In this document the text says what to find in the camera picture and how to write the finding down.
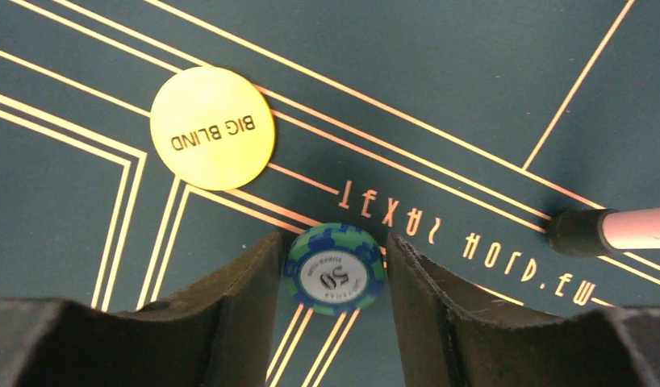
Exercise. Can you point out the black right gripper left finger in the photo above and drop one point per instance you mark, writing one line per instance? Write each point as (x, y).
(214, 332)

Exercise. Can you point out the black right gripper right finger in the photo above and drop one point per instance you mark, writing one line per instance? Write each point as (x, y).
(452, 333)

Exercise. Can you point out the green blue poker chip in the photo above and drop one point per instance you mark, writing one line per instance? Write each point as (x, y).
(334, 268)

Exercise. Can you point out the pink music stand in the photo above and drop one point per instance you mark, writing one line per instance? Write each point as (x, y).
(588, 233)

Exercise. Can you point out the yellow big blind button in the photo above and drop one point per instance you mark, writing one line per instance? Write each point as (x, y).
(212, 128)

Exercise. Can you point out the dark green poker mat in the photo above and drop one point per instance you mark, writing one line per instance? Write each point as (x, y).
(460, 125)

